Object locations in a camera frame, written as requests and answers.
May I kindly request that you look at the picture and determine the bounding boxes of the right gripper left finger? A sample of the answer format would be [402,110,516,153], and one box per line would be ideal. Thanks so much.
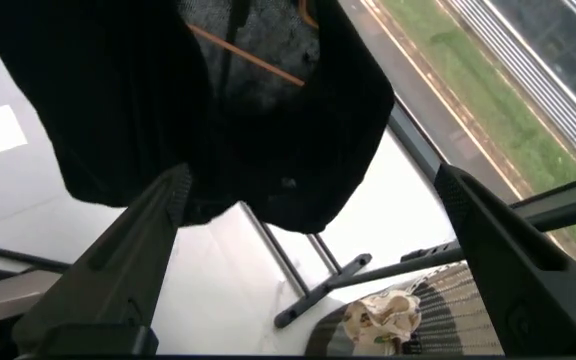
[10,162,193,357]

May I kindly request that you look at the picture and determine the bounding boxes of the pink clothes hanger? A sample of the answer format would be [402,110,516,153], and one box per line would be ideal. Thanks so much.
[186,0,320,88]

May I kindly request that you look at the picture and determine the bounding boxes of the cream printed garment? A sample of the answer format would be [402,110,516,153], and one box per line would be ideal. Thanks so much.
[342,289,423,354]

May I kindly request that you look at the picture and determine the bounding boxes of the white laundry basket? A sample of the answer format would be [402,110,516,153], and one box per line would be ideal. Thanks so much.
[305,262,505,357]

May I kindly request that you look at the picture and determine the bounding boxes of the black clothes rack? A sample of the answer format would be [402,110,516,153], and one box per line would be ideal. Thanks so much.
[240,192,576,330]

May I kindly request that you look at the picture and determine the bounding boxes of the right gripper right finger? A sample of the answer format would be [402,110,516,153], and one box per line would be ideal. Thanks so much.
[435,162,576,357]

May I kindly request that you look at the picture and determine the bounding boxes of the black garment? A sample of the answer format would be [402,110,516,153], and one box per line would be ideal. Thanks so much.
[0,0,397,235]

